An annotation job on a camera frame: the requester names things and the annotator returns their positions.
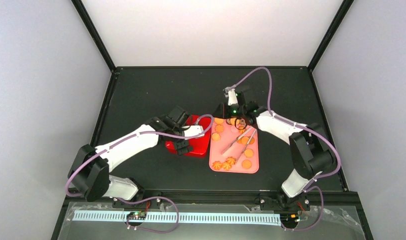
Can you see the white slotted cable duct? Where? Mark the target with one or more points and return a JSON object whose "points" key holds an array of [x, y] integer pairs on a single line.
{"points": [[268, 219]]}

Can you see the red tin lid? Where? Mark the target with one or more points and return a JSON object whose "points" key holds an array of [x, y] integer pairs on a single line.
{"points": [[201, 144]]}

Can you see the orange round cookie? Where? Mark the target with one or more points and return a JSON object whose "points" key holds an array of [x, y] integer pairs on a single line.
{"points": [[246, 164]]}

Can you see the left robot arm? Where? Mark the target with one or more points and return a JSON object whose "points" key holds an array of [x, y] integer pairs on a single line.
{"points": [[91, 170]]}

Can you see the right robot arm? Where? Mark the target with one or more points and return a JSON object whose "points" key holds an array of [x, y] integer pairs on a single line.
{"points": [[311, 153]]}

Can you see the left circuit board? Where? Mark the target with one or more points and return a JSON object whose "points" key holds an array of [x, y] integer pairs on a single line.
{"points": [[136, 216]]}

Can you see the circuit board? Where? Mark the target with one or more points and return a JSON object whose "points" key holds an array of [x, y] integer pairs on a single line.
{"points": [[292, 218], [136, 216]]}

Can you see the pink tray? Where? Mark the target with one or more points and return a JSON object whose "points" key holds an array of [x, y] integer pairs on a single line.
{"points": [[223, 132]]}

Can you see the right circuit board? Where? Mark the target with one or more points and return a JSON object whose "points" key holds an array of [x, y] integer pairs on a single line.
{"points": [[292, 218]]}

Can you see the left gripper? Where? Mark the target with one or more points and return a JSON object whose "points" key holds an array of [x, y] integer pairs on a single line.
{"points": [[177, 146]]}

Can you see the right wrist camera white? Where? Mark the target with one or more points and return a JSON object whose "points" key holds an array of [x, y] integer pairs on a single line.
{"points": [[231, 95]]}

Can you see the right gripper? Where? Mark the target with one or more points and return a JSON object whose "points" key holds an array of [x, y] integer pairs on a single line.
{"points": [[222, 113]]}

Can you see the orange swirl cookie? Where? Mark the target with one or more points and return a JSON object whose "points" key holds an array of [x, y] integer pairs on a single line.
{"points": [[217, 165], [226, 166]]}

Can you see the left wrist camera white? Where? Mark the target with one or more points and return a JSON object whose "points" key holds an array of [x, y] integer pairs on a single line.
{"points": [[192, 131]]}

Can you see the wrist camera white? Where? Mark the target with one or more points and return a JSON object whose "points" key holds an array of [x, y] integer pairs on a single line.
{"points": [[192, 131], [231, 95]]}

